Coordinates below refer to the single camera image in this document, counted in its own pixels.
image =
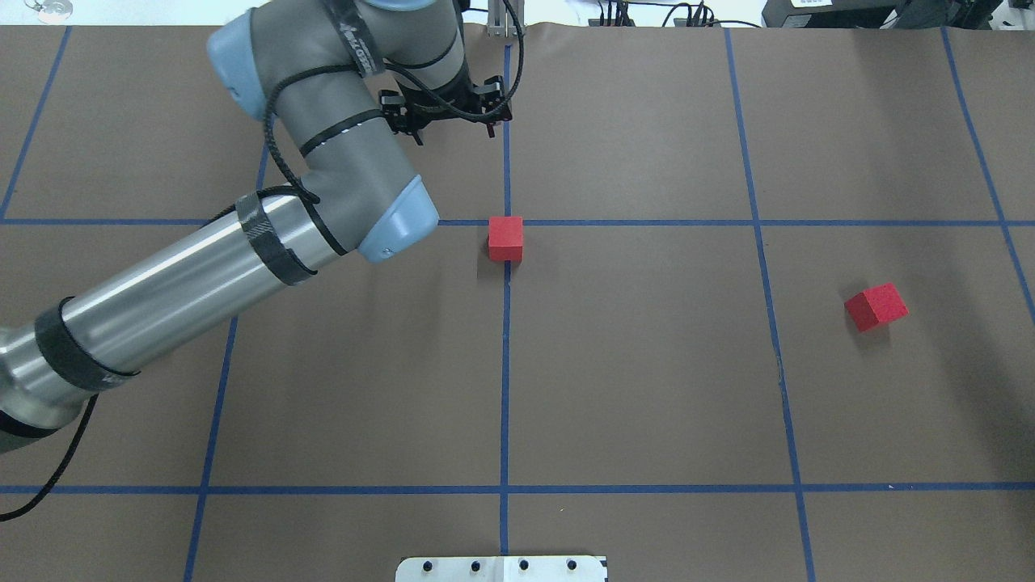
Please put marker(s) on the aluminium frame post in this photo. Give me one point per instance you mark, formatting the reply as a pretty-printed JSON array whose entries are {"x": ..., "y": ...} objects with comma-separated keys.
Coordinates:
[{"x": 505, "y": 19}]

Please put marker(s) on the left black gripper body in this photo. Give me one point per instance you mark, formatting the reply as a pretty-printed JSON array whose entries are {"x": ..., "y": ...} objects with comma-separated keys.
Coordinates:
[{"x": 437, "y": 99}]

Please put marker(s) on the brown paper table cover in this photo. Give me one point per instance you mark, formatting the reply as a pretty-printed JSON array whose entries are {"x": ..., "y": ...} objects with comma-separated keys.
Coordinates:
[{"x": 668, "y": 378}]

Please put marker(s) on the red block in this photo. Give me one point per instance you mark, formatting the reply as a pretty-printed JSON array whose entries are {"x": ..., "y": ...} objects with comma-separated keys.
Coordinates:
[
  {"x": 506, "y": 238},
  {"x": 876, "y": 307}
]

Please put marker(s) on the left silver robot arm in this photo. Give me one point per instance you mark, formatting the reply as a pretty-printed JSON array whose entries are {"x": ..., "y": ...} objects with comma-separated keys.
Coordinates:
[{"x": 344, "y": 78}]

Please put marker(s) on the white pedestal column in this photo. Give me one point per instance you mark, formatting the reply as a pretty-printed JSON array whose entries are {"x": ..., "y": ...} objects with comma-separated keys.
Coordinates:
[{"x": 504, "y": 568}]

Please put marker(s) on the black box with label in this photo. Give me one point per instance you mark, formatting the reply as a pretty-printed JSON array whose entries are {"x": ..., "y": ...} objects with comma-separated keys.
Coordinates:
[{"x": 832, "y": 14}]

